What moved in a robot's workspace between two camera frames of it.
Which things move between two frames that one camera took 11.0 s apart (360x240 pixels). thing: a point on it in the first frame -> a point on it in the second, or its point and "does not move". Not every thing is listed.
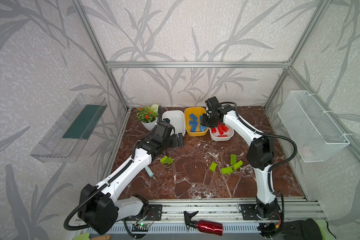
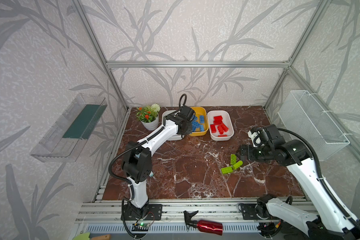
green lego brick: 226,170 does not move
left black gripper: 176,140 -> 187,125
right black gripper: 207,119 -> 247,153
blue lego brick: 193,123 does not move
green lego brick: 238,164 does not move
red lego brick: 220,129 does not move
